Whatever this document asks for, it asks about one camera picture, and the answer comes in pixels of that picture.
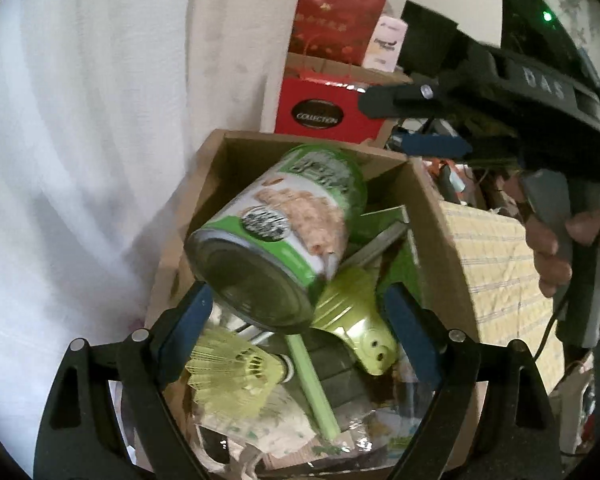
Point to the small white carton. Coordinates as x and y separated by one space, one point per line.
385 45

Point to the dark grey block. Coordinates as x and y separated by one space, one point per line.
335 365

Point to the person's right hand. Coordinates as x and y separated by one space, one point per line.
545 255

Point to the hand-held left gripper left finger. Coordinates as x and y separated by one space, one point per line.
190 330

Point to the green plastic stick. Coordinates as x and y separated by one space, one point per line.
312 390

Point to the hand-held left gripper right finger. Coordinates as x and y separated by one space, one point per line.
410 332

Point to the white curtain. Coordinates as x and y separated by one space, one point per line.
80 160

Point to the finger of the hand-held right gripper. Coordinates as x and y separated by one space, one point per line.
405 100
430 144

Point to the large cardboard box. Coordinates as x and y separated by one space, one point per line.
440 240

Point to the red patterned gift bag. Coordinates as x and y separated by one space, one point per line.
335 20

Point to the black speaker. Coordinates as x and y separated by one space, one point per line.
427 35

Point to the green frog toy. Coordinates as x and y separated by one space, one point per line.
350 310

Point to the red collection gift bag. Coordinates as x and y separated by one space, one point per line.
320 110

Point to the green label tin can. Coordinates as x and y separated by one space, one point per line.
290 210

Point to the brown cardboard box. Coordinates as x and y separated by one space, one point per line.
310 67

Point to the yellow checked cloth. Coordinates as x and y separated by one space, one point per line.
505 285

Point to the yellow shuttlecock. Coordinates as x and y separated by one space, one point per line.
230 370

